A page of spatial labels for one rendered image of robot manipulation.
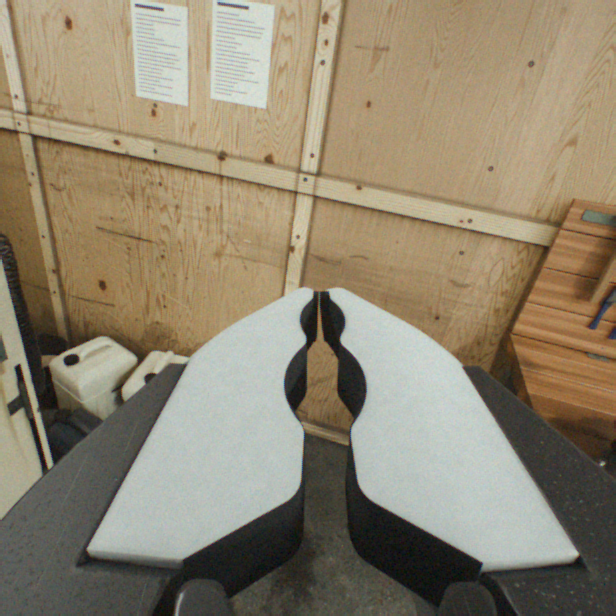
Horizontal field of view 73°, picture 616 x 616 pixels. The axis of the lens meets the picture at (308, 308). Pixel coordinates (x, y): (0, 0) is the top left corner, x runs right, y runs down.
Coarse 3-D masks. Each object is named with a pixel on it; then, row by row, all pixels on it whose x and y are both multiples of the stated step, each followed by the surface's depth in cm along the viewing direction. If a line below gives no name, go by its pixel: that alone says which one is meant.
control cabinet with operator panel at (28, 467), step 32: (0, 256) 82; (0, 288) 83; (0, 320) 85; (0, 352) 83; (0, 384) 91; (32, 384) 98; (0, 416) 93; (32, 416) 101; (0, 448) 96; (32, 448) 106; (0, 480) 98; (32, 480) 109; (0, 512) 101
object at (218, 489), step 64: (256, 320) 10; (192, 384) 8; (256, 384) 8; (192, 448) 7; (256, 448) 7; (128, 512) 6; (192, 512) 6; (256, 512) 6; (192, 576) 5; (256, 576) 6
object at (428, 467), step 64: (384, 320) 10; (384, 384) 8; (448, 384) 8; (384, 448) 7; (448, 448) 7; (512, 448) 7; (384, 512) 6; (448, 512) 6; (512, 512) 6; (448, 576) 6
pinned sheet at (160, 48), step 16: (144, 16) 142; (160, 16) 141; (176, 16) 139; (144, 32) 144; (160, 32) 143; (176, 32) 142; (144, 48) 147; (160, 48) 145; (176, 48) 144; (144, 64) 149; (160, 64) 148; (176, 64) 147; (144, 80) 152; (160, 80) 151; (176, 80) 149; (144, 96) 155; (160, 96) 153; (176, 96) 152
